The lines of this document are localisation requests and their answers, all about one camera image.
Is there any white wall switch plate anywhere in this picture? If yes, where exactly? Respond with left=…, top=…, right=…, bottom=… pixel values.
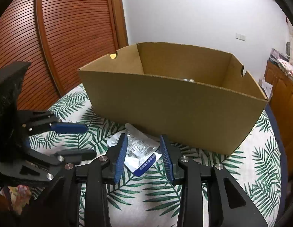
left=235, top=33, right=246, bottom=42

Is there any wooden sideboard cabinet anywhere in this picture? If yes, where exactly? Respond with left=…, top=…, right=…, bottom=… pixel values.
left=265, top=61, right=293, bottom=174

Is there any wooden louvered wardrobe door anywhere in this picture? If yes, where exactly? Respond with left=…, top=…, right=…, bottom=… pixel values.
left=0, top=0, right=128, bottom=110

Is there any small white fan heater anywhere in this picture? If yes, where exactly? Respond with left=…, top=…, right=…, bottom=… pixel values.
left=286, top=42, right=291, bottom=58

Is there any brown cardboard box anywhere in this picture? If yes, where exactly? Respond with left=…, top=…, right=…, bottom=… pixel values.
left=78, top=43, right=268, bottom=155

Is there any folded floral cloth pile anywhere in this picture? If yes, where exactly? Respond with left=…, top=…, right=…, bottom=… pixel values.
left=269, top=48, right=293, bottom=81

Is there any silver blue snack bag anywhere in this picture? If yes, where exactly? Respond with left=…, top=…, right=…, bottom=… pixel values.
left=107, top=124, right=161, bottom=177

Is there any palm leaf print bedsheet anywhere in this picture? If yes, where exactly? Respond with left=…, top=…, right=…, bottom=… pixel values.
left=29, top=85, right=284, bottom=226

